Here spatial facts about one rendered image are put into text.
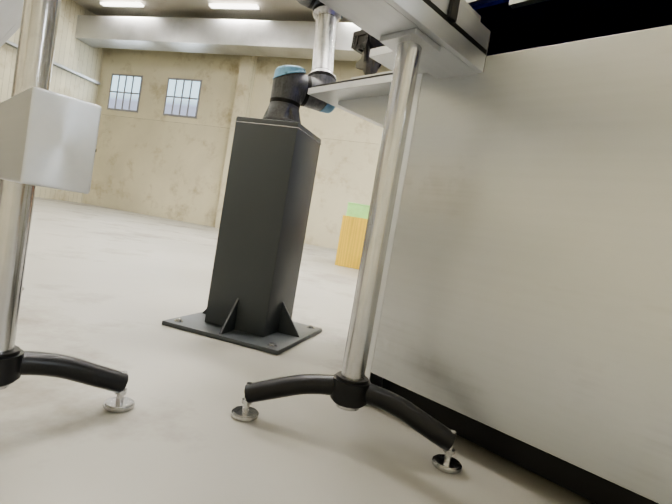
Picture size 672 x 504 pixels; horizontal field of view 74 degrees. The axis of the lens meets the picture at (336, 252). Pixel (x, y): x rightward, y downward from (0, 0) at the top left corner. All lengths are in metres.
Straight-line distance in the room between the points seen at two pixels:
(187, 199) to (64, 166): 11.65
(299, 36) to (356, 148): 2.69
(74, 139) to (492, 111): 0.81
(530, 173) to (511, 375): 0.41
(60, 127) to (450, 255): 0.78
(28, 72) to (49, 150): 0.26
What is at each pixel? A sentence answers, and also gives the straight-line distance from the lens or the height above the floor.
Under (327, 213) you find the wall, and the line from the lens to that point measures 10.54.
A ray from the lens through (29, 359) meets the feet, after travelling 0.97.
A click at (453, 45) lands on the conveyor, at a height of 0.85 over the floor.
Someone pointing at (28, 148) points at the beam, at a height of 0.47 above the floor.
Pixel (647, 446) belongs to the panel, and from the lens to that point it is 0.95.
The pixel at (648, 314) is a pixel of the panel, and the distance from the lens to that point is 0.92.
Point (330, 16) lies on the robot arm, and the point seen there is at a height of 1.27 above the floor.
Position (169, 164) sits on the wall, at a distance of 12.78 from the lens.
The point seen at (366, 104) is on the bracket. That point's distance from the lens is 1.46.
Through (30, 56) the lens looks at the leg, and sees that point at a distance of 0.93.
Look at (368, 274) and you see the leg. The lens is 0.91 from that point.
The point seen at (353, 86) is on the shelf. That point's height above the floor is 0.86.
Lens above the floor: 0.44
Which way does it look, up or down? 3 degrees down
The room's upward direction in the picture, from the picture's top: 10 degrees clockwise
